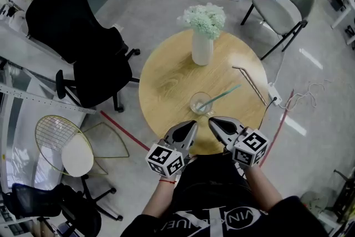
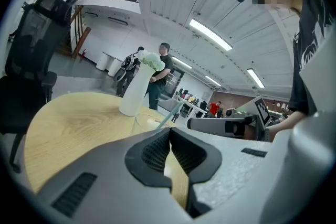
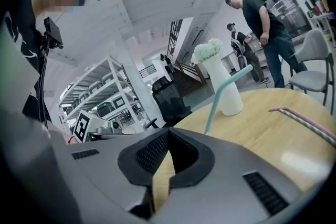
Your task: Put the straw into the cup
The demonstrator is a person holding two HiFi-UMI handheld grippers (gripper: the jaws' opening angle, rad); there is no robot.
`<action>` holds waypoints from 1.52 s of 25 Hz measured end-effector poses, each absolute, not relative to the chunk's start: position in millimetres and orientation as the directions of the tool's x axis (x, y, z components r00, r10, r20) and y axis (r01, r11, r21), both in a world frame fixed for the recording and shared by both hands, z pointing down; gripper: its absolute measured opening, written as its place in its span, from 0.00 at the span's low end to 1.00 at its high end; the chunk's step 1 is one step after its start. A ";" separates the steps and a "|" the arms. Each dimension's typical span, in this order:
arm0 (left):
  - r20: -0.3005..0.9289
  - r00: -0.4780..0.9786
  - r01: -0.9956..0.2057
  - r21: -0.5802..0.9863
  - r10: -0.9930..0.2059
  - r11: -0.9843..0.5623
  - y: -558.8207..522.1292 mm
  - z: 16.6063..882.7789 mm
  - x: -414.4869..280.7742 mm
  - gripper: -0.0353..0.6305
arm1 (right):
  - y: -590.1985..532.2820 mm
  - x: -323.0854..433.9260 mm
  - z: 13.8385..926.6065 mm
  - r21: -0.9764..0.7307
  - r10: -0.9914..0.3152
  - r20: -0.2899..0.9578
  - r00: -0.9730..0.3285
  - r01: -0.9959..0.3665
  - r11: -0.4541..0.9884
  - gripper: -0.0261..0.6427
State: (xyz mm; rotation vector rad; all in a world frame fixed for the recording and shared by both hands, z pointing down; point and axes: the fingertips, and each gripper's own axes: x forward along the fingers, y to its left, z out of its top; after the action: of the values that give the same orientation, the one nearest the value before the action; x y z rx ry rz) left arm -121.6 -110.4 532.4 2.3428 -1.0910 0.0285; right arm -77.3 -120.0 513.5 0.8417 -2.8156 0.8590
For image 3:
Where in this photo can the white ribbed vase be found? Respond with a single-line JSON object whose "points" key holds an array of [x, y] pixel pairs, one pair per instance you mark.
{"points": [[227, 91]]}

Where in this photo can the white flower bunch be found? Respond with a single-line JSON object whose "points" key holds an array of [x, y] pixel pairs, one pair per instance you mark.
{"points": [[206, 51]]}

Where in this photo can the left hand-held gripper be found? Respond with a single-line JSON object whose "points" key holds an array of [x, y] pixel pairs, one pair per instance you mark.
{"points": [[82, 126]]}

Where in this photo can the grey chair with black legs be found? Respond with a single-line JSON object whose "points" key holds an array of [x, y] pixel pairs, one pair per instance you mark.
{"points": [[313, 52]]}

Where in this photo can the person's black printed shirt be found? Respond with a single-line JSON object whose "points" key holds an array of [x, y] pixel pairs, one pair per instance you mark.
{"points": [[23, 31]]}

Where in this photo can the pink bent straw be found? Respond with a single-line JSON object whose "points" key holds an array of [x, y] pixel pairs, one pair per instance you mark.
{"points": [[302, 114]]}

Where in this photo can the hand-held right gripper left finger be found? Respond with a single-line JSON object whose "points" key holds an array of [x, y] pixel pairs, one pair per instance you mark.
{"points": [[143, 158]]}

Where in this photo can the white metal storage rack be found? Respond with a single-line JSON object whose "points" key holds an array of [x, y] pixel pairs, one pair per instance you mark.
{"points": [[105, 91]]}

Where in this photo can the glass door cabinet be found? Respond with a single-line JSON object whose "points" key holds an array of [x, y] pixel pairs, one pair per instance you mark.
{"points": [[290, 11]]}

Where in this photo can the white side table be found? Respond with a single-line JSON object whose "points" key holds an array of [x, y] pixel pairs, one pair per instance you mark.
{"points": [[324, 23]]}

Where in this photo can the striped paper straw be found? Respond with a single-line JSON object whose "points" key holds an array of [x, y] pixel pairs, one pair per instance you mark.
{"points": [[307, 126]]}

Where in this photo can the black mesh office chair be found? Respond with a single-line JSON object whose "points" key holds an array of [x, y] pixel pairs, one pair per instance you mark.
{"points": [[169, 101]]}

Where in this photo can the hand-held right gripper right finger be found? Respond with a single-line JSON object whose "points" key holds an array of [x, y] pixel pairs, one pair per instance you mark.
{"points": [[195, 162]]}

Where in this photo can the black chest-mounted device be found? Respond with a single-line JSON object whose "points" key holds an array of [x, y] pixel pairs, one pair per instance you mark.
{"points": [[53, 32]]}

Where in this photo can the wooden staircase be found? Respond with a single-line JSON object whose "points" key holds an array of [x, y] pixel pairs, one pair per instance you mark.
{"points": [[189, 74]]}

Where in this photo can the teal bent straw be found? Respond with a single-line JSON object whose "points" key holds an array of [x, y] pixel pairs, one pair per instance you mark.
{"points": [[219, 91]]}

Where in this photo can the row of coloured tumblers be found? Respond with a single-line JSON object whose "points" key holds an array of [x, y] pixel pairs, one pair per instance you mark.
{"points": [[317, 5]]}

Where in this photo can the black metal grille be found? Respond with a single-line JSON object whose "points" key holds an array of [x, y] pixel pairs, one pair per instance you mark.
{"points": [[173, 38]]}

